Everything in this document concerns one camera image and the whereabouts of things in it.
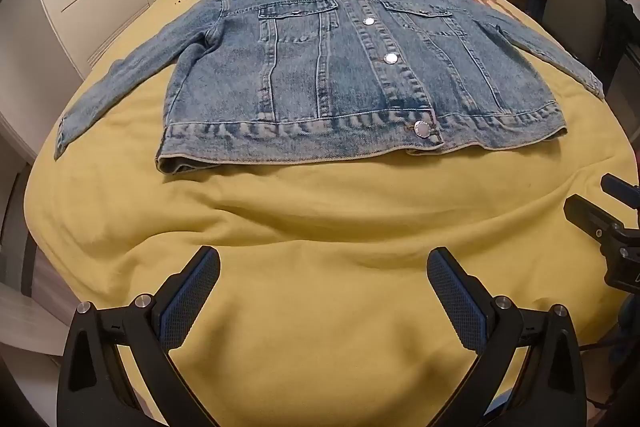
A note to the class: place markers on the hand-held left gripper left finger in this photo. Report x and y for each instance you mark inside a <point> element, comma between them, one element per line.
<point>192,292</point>

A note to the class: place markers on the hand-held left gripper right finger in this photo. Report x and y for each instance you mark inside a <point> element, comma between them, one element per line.
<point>452,292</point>

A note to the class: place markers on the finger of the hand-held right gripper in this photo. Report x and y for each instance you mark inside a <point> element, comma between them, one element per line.
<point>587,213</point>
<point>620,188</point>

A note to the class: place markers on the blue denim jacket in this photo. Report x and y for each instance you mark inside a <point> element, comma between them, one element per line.
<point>325,82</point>

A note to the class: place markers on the yellow printed bed cover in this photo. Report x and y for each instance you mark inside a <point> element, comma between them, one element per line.
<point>325,232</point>

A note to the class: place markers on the grey chair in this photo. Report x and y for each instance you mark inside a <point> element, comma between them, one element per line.
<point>575,7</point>

